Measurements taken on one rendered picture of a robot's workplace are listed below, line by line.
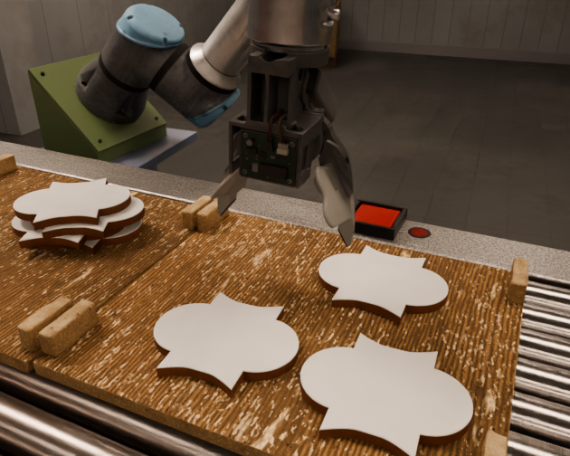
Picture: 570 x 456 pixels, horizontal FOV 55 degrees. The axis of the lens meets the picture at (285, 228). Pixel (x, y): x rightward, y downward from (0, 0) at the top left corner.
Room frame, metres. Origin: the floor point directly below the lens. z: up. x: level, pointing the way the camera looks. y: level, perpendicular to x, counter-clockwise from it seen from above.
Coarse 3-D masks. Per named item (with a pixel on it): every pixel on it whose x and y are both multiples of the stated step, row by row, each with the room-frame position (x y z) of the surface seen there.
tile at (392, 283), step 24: (336, 264) 0.54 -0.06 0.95; (360, 264) 0.54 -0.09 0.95; (384, 264) 0.54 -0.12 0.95; (408, 264) 0.54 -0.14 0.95; (336, 288) 0.49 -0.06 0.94; (360, 288) 0.49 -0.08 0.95; (384, 288) 0.49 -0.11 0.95; (408, 288) 0.49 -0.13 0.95; (432, 288) 0.49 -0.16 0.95; (384, 312) 0.45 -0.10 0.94; (408, 312) 0.46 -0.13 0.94
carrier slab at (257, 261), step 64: (192, 256) 0.57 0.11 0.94; (256, 256) 0.57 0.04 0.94; (320, 256) 0.57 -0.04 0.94; (128, 320) 0.45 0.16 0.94; (320, 320) 0.45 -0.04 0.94; (384, 320) 0.45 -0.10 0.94; (448, 320) 0.45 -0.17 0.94; (512, 320) 0.45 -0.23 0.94; (64, 384) 0.37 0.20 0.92; (128, 384) 0.36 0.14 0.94; (192, 384) 0.36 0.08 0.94; (256, 384) 0.36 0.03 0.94; (512, 384) 0.36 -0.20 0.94; (256, 448) 0.29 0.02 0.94; (320, 448) 0.29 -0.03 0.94; (384, 448) 0.29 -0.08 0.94; (448, 448) 0.29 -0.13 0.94
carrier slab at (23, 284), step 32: (0, 192) 0.76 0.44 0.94; (0, 224) 0.66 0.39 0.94; (160, 224) 0.66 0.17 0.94; (0, 256) 0.57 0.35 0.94; (32, 256) 0.57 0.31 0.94; (64, 256) 0.57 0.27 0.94; (96, 256) 0.57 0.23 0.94; (128, 256) 0.57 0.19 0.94; (160, 256) 0.57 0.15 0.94; (0, 288) 0.50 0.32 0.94; (32, 288) 0.50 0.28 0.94; (64, 288) 0.50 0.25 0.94; (96, 288) 0.50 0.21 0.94; (0, 320) 0.45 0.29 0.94; (0, 352) 0.40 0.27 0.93; (32, 352) 0.40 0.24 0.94
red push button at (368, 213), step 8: (360, 208) 0.72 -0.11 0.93; (368, 208) 0.72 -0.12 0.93; (376, 208) 0.72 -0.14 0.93; (384, 208) 0.72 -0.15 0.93; (360, 216) 0.69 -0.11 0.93; (368, 216) 0.69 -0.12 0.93; (376, 216) 0.69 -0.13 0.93; (384, 216) 0.69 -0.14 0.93; (392, 216) 0.69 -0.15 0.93; (384, 224) 0.67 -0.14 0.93; (392, 224) 0.67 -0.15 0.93
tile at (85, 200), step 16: (32, 192) 0.66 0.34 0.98; (48, 192) 0.66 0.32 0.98; (64, 192) 0.66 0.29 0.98; (80, 192) 0.66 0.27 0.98; (96, 192) 0.66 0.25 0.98; (112, 192) 0.66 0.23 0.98; (128, 192) 0.66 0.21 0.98; (16, 208) 0.61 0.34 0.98; (32, 208) 0.61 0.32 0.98; (48, 208) 0.61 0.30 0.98; (64, 208) 0.61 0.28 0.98; (80, 208) 0.61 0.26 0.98; (96, 208) 0.61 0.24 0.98; (112, 208) 0.62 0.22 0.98; (48, 224) 0.59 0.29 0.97; (96, 224) 0.59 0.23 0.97
